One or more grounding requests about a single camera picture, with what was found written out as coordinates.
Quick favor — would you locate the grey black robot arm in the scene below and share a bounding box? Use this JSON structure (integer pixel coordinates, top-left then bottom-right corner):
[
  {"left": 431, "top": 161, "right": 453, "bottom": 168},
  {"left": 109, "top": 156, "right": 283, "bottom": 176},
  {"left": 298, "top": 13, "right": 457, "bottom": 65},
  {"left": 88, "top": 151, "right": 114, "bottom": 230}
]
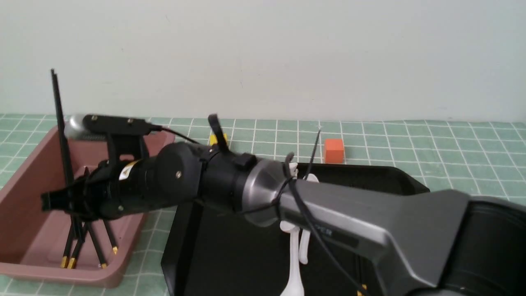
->
[{"left": 41, "top": 142, "right": 525, "bottom": 296}]

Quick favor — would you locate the black chopstick in bin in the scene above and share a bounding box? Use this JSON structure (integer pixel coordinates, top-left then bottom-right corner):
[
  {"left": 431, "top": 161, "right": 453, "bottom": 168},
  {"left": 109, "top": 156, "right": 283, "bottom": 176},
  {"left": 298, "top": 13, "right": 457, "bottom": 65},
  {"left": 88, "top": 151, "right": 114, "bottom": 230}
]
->
[
  {"left": 60, "top": 225, "right": 76, "bottom": 268},
  {"left": 67, "top": 228, "right": 87, "bottom": 269},
  {"left": 103, "top": 220, "right": 118, "bottom": 254},
  {"left": 85, "top": 222, "right": 107, "bottom": 268}
]

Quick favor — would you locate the white spoon top horizontal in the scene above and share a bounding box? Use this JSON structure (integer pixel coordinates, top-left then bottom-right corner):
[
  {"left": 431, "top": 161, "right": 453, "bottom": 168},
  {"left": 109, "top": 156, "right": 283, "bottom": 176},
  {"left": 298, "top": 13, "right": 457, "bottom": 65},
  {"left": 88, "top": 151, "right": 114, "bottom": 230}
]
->
[{"left": 288, "top": 162, "right": 298, "bottom": 178}]

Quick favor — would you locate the black plastic tray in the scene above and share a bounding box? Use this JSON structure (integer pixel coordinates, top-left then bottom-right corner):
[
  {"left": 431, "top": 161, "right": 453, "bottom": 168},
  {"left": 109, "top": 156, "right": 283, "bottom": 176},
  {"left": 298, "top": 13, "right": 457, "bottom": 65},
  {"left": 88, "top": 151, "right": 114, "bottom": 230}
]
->
[{"left": 160, "top": 164, "right": 430, "bottom": 296}]

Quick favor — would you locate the pink plastic bin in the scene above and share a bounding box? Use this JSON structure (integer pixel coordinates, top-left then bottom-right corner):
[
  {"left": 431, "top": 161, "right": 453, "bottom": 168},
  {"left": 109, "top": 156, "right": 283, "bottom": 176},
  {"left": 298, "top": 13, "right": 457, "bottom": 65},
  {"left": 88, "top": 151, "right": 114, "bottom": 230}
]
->
[{"left": 0, "top": 122, "right": 176, "bottom": 288}]

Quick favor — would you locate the white spoon right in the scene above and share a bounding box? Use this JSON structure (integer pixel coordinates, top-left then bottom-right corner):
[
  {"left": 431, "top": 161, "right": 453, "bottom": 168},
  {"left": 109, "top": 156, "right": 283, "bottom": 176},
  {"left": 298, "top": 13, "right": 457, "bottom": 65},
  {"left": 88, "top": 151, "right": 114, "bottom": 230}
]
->
[{"left": 298, "top": 229, "right": 311, "bottom": 265}]

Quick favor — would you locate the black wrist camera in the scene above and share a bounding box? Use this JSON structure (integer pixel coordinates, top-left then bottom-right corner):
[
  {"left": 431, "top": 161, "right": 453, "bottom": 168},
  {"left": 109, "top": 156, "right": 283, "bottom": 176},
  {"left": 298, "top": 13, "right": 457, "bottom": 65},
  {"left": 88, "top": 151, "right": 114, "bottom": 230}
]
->
[{"left": 64, "top": 114, "right": 152, "bottom": 162}]

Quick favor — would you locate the white spoon middle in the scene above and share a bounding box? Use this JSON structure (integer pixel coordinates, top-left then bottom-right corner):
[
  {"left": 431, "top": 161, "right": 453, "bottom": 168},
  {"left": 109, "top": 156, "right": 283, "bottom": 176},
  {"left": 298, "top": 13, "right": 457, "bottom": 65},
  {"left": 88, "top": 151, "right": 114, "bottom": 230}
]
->
[{"left": 279, "top": 173, "right": 319, "bottom": 234}]

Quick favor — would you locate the yellow cube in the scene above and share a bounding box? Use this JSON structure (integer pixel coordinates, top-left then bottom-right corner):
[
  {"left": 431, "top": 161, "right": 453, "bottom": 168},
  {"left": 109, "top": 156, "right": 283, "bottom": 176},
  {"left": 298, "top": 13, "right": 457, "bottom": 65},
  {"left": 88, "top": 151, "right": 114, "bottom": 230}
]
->
[{"left": 209, "top": 133, "right": 228, "bottom": 146}]

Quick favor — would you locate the white spoon bottom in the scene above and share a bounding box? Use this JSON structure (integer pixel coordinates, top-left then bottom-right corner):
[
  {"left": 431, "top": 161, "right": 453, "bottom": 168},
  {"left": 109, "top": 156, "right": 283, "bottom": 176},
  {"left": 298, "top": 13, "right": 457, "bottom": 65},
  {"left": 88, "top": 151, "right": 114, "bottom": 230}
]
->
[{"left": 281, "top": 227, "right": 305, "bottom": 296}]

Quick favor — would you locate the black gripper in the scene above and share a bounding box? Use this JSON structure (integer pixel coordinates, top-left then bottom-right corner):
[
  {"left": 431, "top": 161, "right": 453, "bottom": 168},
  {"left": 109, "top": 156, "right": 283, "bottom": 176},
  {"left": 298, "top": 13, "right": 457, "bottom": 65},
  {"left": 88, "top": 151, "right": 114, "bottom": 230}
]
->
[{"left": 40, "top": 158, "right": 159, "bottom": 220}]

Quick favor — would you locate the black chopstick gold band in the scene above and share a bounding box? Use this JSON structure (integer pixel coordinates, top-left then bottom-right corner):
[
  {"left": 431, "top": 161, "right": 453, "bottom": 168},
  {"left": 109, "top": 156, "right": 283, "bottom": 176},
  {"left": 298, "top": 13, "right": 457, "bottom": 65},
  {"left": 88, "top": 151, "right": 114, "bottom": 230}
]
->
[
  {"left": 357, "top": 284, "right": 367, "bottom": 296},
  {"left": 51, "top": 69, "right": 83, "bottom": 239},
  {"left": 51, "top": 70, "right": 81, "bottom": 231}
]

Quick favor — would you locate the black cable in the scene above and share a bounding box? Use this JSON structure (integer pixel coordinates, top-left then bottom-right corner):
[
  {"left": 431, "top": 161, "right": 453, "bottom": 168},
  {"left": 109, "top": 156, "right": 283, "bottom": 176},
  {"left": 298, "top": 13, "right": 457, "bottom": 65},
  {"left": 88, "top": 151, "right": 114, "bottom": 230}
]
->
[{"left": 149, "top": 114, "right": 370, "bottom": 296}]

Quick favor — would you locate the orange cube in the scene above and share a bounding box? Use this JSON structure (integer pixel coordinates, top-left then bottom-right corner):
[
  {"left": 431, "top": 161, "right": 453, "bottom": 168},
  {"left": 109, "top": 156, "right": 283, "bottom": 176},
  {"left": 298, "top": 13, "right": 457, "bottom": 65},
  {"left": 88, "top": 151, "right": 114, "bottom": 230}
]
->
[{"left": 323, "top": 138, "right": 344, "bottom": 164}]

